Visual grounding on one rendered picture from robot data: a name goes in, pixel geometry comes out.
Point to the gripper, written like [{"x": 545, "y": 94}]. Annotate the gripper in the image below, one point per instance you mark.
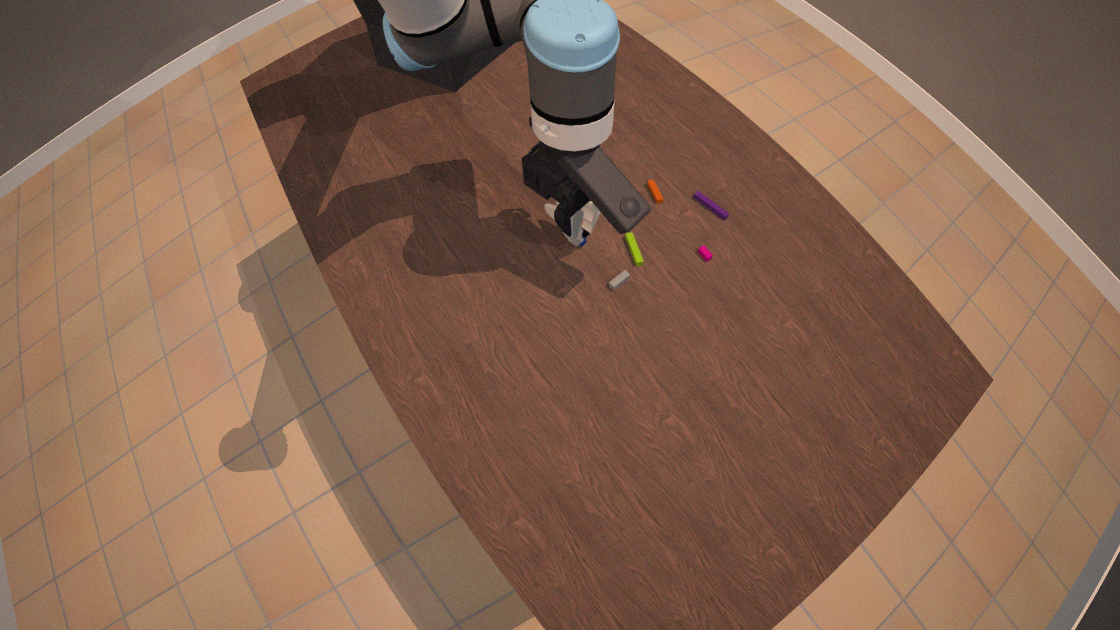
[{"x": 542, "y": 167}]

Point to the purple rod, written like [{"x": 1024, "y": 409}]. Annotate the purple rod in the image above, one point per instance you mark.
[{"x": 711, "y": 205}]

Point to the lime green rod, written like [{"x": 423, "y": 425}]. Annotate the lime green rod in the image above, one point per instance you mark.
[{"x": 634, "y": 249}]

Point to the orange rod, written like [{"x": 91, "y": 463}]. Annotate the orange rod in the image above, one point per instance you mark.
[{"x": 655, "y": 191}]

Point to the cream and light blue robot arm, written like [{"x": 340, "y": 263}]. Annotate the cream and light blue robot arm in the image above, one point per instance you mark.
[{"x": 571, "y": 55}]

